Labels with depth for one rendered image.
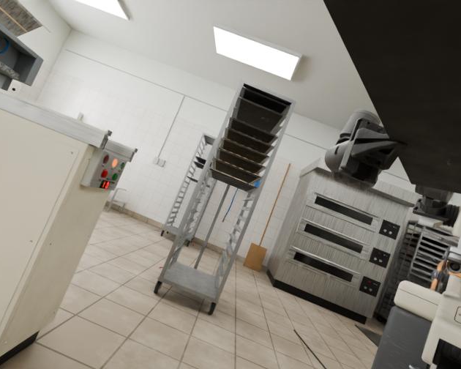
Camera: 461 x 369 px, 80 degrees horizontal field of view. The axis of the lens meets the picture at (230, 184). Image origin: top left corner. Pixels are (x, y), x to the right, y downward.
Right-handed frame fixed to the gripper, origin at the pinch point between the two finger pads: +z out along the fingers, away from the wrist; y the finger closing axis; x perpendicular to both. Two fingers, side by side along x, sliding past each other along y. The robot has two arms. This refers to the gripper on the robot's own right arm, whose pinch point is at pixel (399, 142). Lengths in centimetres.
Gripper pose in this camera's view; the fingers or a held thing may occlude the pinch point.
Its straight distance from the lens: 46.6
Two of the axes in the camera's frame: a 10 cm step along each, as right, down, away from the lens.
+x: 9.3, 3.6, 0.6
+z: 0.7, -0.3, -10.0
